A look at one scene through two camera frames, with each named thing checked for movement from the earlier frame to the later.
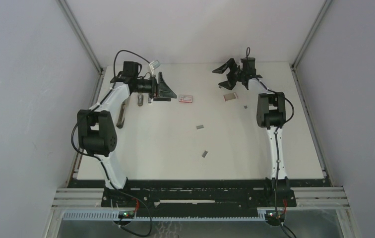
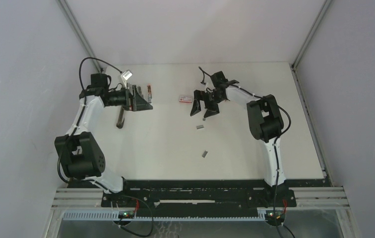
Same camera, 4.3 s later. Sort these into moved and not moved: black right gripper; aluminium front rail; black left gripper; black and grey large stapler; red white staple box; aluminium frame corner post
Moved: black left gripper; black right gripper
Not moved: red white staple box; aluminium frame corner post; black and grey large stapler; aluminium front rail
